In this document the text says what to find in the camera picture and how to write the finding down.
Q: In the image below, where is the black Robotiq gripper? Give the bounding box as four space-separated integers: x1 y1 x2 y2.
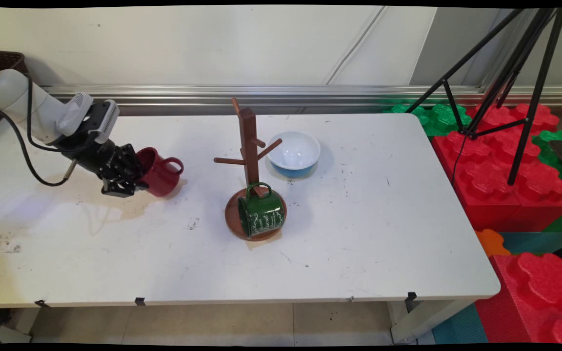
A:
60 137 150 198

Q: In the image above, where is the red enamel mug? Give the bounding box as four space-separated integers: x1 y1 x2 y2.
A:
136 147 184 197

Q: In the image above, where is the brown wooden mug tree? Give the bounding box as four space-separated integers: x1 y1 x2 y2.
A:
214 97 287 242

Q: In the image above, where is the green enamel mug white print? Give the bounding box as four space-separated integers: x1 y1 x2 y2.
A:
238 182 285 238

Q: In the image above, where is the brown woven basket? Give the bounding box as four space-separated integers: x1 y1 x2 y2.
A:
0 50 29 77

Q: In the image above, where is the white bowl blue outside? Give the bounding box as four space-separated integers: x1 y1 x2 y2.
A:
267 131 321 179

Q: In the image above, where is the white table leg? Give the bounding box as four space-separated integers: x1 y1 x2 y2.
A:
387 298 477 345
0 307 40 345

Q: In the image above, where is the green foam block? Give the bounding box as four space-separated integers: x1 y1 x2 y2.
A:
383 101 472 137
532 129 562 233

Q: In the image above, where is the teal foam floor mat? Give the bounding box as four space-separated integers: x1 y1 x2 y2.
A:
431 303 489 345

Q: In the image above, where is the orange foam block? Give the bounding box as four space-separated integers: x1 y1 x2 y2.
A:
475 229 512 258

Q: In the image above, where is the black tripod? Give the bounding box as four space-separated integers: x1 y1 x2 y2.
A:
404 7 562 187

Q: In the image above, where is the teal foam block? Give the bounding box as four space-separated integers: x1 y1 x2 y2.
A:
498 232 562 255

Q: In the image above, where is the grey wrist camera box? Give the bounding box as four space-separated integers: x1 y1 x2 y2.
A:
86 99 120 145

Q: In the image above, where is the black cable with metal plug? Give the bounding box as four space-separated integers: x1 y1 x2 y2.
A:
0 104 78 187

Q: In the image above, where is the aluminium wall rail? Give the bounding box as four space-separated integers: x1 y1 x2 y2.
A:
42 85 562 108

